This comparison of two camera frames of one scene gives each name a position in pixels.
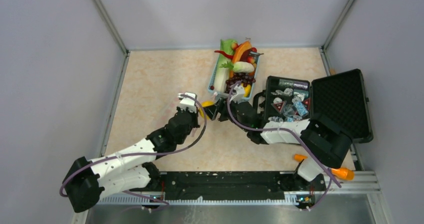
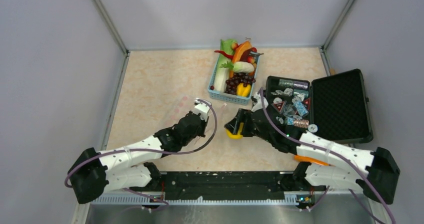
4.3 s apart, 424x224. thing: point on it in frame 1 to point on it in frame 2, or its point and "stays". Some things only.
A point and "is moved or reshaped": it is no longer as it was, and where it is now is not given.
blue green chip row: [286, 83] stays
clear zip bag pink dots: [170, 109] is moved or reshaped
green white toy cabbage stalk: [223, 74] stays
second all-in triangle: [307, 103] stays
